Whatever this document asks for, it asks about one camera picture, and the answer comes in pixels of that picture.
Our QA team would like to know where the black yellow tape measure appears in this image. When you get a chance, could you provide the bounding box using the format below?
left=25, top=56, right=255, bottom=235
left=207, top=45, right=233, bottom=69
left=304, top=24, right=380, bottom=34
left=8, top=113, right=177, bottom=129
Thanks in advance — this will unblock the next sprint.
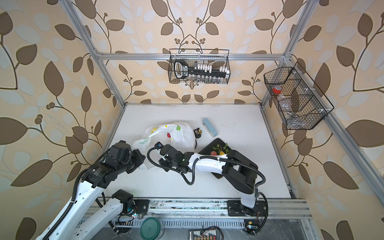
left=194, top=128, right=202, bottom=139

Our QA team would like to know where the white printed plastic bag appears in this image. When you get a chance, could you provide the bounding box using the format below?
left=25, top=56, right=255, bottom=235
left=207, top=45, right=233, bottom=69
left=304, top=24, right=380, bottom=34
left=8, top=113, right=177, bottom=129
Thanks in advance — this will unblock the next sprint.
left=132, top=122, right=196, bottom=155

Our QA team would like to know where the back wall wire basket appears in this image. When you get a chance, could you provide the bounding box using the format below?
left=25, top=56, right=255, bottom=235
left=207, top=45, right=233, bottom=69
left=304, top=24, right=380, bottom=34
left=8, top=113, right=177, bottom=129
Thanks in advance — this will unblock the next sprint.
left=168, top=48, right=231, bottom=85

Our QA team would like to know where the right wall wire basket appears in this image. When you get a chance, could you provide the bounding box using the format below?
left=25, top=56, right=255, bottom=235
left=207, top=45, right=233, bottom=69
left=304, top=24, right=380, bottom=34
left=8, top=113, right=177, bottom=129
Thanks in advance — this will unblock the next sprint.
left=264, top=63, right=334, bottom=130

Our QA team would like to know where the green round lid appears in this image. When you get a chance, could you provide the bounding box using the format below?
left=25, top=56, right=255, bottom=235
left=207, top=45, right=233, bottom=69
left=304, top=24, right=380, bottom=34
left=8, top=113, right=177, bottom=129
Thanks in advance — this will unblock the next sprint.
left=140, top=217, right=165, bottom=240

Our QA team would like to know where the terminal block with wires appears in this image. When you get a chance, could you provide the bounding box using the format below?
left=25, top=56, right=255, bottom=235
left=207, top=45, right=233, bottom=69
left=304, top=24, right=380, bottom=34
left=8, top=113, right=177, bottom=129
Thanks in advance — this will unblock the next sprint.
left=188, top=226, right=224, bottom=240

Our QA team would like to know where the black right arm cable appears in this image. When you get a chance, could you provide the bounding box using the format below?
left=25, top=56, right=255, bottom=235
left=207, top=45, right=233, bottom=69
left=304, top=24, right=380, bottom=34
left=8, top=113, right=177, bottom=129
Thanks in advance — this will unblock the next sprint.
left=146, top=142, right=200, bottom=186

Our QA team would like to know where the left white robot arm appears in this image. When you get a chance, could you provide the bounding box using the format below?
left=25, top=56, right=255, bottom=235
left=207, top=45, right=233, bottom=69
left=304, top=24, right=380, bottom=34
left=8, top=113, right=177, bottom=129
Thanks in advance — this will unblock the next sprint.
left=37, top=141, right=146, bottom=240

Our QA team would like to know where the red capped clear bottle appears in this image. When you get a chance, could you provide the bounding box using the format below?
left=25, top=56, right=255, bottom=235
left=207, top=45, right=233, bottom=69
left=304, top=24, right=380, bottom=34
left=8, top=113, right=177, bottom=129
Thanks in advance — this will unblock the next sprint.
left=272, top=86, right=295, bottom=117

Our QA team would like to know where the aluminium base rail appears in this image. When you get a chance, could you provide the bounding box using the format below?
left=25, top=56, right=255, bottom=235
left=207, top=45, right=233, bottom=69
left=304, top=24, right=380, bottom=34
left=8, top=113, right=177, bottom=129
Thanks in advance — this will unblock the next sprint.
left=80, top=197, right=313, bottom=220

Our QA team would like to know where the black tray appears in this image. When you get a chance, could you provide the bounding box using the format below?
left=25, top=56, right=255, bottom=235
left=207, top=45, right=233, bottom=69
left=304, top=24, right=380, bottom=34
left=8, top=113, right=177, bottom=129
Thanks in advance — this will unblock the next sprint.
left=198, top=137, right=232, bottom=180

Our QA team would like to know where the yellow fake lemon with leaves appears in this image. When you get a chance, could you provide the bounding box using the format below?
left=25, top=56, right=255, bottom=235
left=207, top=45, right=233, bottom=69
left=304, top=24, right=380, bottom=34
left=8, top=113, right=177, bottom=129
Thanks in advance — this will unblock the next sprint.
left=212, top=143, right=231, bottom=156

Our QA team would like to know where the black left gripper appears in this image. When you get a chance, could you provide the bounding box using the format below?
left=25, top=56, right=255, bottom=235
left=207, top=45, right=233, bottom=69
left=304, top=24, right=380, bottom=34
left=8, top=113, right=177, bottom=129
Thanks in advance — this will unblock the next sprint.
left=116, top=148, right=148, bottom=176

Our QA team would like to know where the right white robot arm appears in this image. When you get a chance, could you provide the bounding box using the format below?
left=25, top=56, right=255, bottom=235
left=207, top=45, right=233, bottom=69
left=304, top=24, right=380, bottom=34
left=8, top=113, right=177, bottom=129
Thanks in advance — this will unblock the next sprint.
left=147, top=143, right=269, bottom=215

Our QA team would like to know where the black tool set in basket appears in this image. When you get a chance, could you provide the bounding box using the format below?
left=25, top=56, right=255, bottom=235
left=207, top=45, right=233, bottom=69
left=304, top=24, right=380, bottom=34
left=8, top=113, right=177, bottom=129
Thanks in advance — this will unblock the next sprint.
left=173, top=60, right=231, bottom=81

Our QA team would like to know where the wall wire basket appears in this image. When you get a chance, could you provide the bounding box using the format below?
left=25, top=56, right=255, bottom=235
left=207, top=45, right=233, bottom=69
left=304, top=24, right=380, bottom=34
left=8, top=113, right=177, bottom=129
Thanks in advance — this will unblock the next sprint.
left=264, top=63, right=334, bottom=130
left=168, top=48, right=231, bottom=85

